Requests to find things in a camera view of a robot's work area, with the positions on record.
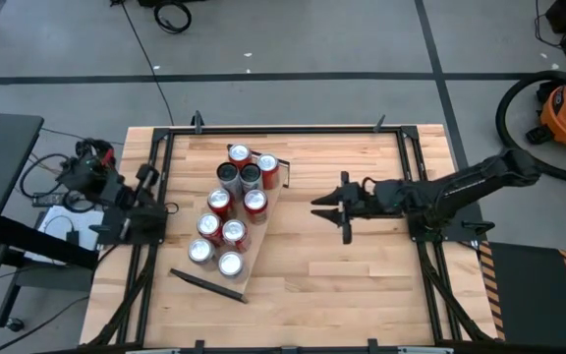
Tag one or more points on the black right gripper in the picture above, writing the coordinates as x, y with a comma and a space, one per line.
359, 201

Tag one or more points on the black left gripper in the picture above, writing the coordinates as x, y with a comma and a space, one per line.
140, 206

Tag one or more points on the silver Diet Coke can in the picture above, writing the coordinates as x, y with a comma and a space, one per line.
230, 264
200, 250

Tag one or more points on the white Celsius can black lid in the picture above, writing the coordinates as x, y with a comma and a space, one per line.
251, 174
227, 173

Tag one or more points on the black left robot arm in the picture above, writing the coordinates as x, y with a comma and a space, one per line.
91, 177

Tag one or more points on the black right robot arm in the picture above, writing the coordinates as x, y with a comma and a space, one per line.
484, 179

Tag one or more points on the white paper sheet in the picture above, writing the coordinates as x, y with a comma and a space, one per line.
86, 218

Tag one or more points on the small black power adapter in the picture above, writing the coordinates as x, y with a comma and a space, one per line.
73, 237

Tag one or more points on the wooden tray with black ends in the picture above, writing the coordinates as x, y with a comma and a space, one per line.
259, 236

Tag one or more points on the black table clamp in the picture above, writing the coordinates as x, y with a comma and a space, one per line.
197, 122
198, 346
379, 124
372, 345

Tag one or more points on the black rolling stand base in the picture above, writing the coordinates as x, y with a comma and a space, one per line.
8, 305

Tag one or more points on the black mat orange striped edge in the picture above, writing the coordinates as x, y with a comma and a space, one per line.
528, 295

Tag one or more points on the silver aluminium rail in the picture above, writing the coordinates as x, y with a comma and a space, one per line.
152, 351
425, 351

